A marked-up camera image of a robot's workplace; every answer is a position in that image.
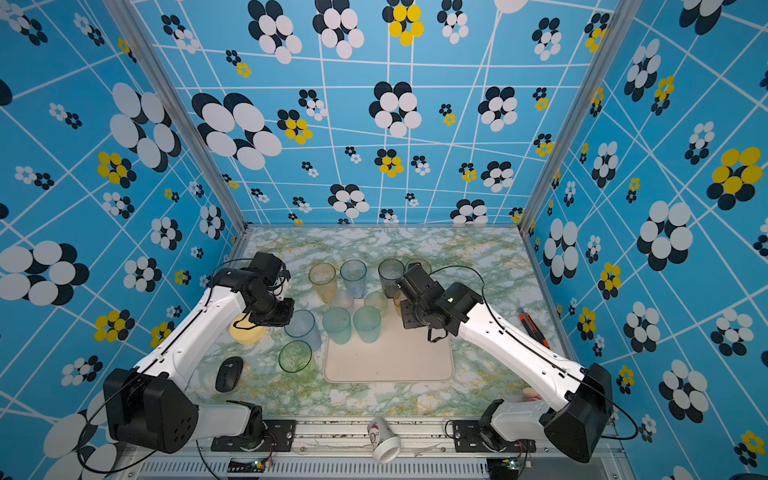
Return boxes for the green clear glass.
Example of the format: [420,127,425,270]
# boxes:
[278,340,317,383]

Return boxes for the green circuit board left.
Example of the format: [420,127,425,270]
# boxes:
[227,459,266,474]

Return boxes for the teal textured glass front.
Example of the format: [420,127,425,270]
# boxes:
[322,307,352,345]

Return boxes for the tall grey glass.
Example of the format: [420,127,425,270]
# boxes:
[378,258,405,299]

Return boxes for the clear textured glass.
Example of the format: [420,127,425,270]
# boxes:
[331,289,355,309]

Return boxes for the black computer mouse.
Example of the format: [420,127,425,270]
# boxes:
[215,356,244,393]

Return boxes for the orange grey utility knife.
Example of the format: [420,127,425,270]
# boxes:
[517,307,550,348]

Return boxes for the green circuit board right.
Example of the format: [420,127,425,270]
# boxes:
[486,458,524,479]

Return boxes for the green circuit board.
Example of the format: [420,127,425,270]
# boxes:
[486,458,524,479]
[227,459,266,474]

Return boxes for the light green textured glass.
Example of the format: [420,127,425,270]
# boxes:
[364,291,388,317]

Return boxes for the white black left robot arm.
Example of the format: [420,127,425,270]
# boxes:
[103,252,295,454]

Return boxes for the yellow round sponge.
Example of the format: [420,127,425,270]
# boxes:
[229,313,267,346]

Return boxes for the short amber glass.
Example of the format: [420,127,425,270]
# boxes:
[393,292,403,316]

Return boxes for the tall olive yellow glass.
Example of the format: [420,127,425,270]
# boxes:
[406,258,432,274]

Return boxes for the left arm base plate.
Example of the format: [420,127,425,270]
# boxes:
[211,420,297,453]

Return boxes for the tall blue glass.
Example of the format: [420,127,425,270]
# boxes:
[340,259,367,299]

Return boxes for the pink plush doll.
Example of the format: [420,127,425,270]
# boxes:
[522,387,542,402]

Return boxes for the light blue short glass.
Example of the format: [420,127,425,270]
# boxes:
[284,310,322,352]

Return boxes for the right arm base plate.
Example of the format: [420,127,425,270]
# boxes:
[447,420,537,455]

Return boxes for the pink rectangular tray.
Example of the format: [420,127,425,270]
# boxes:
[323,300,455,383]

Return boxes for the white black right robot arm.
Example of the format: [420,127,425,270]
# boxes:
[396,265,615,463]

